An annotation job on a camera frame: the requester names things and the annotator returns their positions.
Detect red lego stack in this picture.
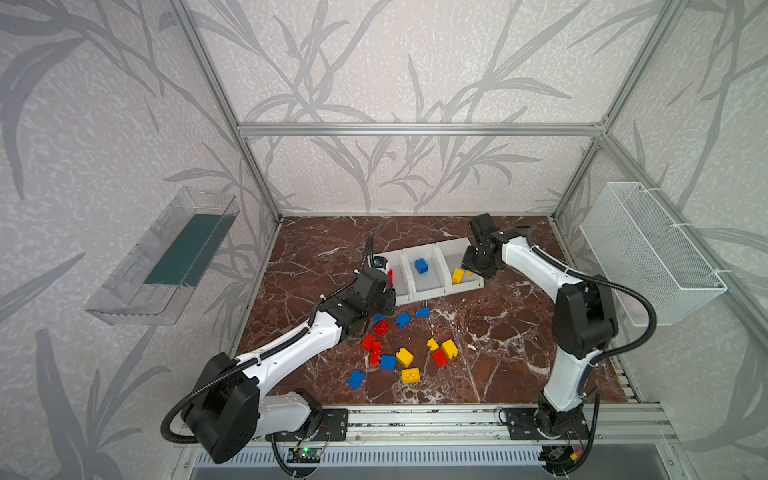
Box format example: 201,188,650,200
361,334,383,368

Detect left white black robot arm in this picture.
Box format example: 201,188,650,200
160,266,396,464

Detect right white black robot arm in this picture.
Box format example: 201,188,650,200
462,213,658,438

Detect left white sorting bin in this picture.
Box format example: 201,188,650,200
379,250,415,307

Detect white sorting bin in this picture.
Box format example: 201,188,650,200
379,250,415,307
435,238,484,295
401,243,447,302

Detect right white sorting bin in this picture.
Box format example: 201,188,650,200
435,238,484,295

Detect middle white sorting bin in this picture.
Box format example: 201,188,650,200
401,243,447,302

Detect yellow lego front flat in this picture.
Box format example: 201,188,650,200
401,368,421,385

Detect left controller board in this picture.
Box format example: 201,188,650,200
286,446,324,464

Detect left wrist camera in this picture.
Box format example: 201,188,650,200
372,256,388,270

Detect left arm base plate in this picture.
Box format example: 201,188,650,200
297,408,350,442

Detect white wire mesh basket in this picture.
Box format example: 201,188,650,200
580,182,727,326

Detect aluminium front rail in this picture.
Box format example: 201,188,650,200
278,403,680,446

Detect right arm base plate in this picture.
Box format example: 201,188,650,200
498,407,590,441

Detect clear plastic wall tray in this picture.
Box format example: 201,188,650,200
85,187,240,326

